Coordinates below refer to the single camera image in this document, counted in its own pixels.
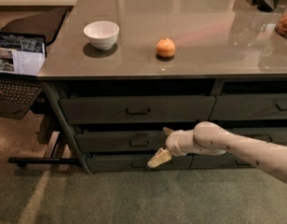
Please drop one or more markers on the black laptop stand base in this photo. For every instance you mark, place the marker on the black laptop stand base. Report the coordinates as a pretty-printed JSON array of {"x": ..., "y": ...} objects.
[{"x": 53, "y": 154}]

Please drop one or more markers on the open black laptop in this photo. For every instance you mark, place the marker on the open black laptop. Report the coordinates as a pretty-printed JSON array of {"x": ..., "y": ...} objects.
[{"x": 21, "y": 57}]

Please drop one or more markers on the orange round fruit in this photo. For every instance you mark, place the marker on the orange round fruit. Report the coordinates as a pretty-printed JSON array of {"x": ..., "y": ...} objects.
[{"x": 165, "y": 48}]

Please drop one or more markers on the white ceramic bowl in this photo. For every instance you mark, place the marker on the white ceramic bowl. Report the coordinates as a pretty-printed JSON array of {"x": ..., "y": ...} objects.
[{"x": 102, "y": 35}]

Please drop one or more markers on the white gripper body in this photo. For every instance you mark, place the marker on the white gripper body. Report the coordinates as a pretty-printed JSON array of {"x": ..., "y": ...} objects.
[{"x": 172, "y": 144}]

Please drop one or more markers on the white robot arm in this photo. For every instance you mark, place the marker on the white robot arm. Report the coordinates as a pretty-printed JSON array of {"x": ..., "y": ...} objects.
[{"x": 269, "y": 158}]

